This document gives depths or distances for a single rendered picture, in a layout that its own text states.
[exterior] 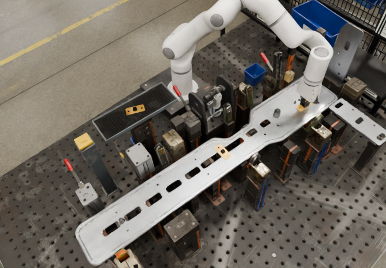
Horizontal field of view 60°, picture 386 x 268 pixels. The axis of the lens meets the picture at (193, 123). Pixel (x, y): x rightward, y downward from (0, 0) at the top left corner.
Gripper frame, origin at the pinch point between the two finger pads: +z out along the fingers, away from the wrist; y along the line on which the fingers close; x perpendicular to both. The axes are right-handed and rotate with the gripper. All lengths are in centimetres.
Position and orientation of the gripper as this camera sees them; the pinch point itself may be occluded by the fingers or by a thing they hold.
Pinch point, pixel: (305, 102)
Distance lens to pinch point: 169.7
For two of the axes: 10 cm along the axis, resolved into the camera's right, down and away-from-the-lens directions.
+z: 0.6, 5.9, 8.0
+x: 8.0, -5.0, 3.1
